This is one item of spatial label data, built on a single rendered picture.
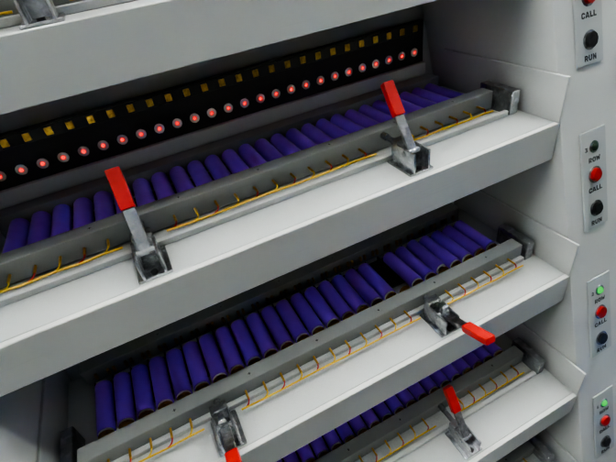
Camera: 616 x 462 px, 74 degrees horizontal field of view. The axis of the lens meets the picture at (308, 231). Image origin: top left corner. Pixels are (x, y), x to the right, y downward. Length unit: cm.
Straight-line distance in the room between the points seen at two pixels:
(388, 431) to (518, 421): 18
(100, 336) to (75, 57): 21
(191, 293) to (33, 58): 20
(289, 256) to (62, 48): 23
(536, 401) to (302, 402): 37
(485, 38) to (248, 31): 33
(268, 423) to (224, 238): 20
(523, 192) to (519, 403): 30
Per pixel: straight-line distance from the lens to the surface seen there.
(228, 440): 43
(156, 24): 35
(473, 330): 47
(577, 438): 80
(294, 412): 46
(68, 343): 38
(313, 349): 47
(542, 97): 55
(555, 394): 72
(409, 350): 50
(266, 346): 49
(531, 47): 55
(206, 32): 35
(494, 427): 67
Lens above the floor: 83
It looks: 19 degrees down
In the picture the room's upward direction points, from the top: 16 degrees counter-clockwise
